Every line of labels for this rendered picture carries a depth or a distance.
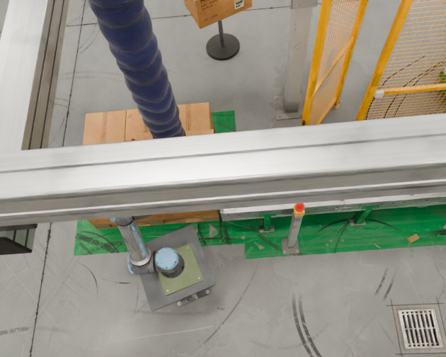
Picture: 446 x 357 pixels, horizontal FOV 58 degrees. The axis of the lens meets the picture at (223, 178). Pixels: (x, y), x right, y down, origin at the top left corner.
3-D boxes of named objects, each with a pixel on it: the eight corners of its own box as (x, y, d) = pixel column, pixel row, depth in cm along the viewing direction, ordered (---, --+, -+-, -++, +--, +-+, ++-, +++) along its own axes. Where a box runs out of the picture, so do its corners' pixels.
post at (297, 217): (293, 241, 378) (303, 203, 288) (294, 248, 375) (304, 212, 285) (286, 242, 379) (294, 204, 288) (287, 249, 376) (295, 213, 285)
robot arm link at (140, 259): (156, 276, 284) (132, 214, 227) (131, 278, 284) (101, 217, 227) (156, 256, 294) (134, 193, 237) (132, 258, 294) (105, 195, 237)
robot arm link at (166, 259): (180, 272, 288) (178, 268, 272) (156, 274, 288) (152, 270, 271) (180, 251, 294) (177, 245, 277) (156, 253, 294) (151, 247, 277)
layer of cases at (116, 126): (213, 124, 422) (209, 102, 386) (217, 214, 380) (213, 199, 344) (100, 134, 429) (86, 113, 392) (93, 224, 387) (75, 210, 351)
